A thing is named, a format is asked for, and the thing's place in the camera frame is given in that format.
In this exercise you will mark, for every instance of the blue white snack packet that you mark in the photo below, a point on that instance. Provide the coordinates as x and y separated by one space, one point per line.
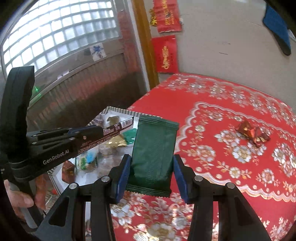
91 156

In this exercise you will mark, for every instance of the lower red wall banner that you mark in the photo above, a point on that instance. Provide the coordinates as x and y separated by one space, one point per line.
166 54

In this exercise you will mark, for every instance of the red floral tablecloth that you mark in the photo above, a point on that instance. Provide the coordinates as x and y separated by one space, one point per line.
208 111

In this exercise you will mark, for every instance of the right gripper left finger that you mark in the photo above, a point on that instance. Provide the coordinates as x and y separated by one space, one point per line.
66 219

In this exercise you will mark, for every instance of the striped white cardboard box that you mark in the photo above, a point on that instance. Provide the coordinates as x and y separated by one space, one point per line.
125 213

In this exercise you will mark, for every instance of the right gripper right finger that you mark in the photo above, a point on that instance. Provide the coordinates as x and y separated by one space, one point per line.
237 219

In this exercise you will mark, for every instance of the gold foil snack packet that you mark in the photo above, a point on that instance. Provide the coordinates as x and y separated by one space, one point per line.
117 141

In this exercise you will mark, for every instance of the green peanut snack bag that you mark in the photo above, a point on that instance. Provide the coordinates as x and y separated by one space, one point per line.
84 165

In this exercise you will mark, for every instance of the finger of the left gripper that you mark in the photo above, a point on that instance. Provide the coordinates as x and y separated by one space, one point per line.
87 133
36 159

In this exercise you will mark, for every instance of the dark green snack packet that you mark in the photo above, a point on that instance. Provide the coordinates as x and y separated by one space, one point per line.
152 156

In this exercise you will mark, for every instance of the black long snack bar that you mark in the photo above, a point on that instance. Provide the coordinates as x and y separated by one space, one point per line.
99 135

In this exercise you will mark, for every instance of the blue hanging cloth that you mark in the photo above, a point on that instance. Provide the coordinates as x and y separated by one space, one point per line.
276 24

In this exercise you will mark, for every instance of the glass block window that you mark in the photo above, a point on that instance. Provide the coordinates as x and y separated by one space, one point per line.
50 30

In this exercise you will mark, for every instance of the person's left hand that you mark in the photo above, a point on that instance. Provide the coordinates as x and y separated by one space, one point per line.
22 200

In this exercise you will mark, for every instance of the red gold snack packet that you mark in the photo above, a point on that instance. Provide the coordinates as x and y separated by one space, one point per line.
68 172

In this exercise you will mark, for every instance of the blue flower sticker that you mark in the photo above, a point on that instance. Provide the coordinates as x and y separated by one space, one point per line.
97 52

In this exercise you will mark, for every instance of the green lidded plastic container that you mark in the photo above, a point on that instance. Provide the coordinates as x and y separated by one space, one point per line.
129 136

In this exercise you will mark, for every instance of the bag of red dates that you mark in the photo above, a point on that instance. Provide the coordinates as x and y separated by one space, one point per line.
100 120

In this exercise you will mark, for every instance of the upper red wall banner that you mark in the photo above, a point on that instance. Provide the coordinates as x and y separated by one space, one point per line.
166 15

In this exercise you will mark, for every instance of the clear bag of nuts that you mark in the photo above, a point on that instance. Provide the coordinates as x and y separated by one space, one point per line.
109 157

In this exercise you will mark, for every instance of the wooden door frame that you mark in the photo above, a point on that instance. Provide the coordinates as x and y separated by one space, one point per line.
145 40

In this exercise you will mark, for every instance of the red wall banner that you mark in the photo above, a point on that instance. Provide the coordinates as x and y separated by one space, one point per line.
166 54
166 15

